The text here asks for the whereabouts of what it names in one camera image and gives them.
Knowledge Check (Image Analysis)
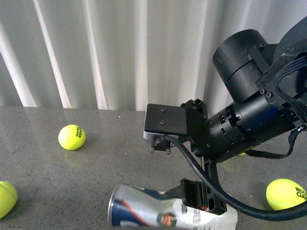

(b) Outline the white pleated curtain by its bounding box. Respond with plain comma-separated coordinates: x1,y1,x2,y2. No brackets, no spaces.
0,0,307,113

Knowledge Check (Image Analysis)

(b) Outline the near left tennis ball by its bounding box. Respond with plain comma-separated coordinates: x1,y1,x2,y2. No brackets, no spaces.
0,181,18,218

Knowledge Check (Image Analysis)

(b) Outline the Wilson tennis ball can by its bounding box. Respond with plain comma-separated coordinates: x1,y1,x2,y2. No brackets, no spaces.
107,183,238,230

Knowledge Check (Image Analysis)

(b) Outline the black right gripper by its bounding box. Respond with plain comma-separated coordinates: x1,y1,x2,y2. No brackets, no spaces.
165,99,227,215

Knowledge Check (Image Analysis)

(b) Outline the Head Team tennis ball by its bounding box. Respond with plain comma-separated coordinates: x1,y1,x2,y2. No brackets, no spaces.
58,124,86,150

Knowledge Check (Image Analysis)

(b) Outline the Roland Garros tennis ball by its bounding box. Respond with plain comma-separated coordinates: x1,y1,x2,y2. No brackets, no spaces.
266,179,307,210

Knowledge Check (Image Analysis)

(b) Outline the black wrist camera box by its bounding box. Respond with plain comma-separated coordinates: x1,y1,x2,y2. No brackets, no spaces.
143,103,188,154

